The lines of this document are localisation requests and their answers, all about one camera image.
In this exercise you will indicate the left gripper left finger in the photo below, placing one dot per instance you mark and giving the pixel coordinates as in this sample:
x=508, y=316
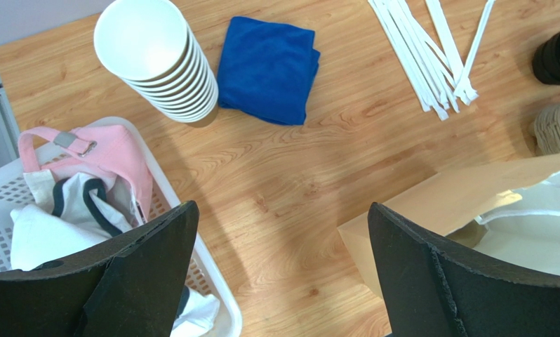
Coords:
x=130, y=285

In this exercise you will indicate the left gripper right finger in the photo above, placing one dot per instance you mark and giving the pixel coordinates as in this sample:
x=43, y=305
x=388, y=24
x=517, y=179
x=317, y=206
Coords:
x=433, y=286

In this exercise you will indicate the brown paper bag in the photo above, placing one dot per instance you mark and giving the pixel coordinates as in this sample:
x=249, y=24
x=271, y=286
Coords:
x=507, y=210

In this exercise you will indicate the white crumpled garment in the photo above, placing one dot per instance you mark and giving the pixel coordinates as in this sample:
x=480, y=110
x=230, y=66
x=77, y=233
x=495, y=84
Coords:
x=83, y=217

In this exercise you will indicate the pink cloth item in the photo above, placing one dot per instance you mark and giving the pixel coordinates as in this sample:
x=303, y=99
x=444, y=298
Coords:
x=109, y=153

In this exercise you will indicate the white plastic basket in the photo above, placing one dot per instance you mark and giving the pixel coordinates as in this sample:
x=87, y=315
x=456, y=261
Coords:
x=203, y=275

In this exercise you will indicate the leftmost white wrapped straw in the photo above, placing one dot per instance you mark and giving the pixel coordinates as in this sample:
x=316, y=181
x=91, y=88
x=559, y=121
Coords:
x=429, y=83

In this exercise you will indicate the rightmost white wrapped straw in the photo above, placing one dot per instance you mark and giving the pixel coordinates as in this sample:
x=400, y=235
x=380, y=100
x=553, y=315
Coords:
x=446, y=38

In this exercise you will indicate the stack of paper cups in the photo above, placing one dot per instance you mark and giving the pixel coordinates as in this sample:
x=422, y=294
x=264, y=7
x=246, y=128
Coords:
x=150, y=46

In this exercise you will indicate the blue folded cloth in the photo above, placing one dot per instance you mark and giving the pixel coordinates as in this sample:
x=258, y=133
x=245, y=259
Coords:
x=267, y=70

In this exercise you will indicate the stack of black lids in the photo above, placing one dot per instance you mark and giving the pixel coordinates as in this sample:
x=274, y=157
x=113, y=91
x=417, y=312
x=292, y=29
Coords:
x=546, y=61

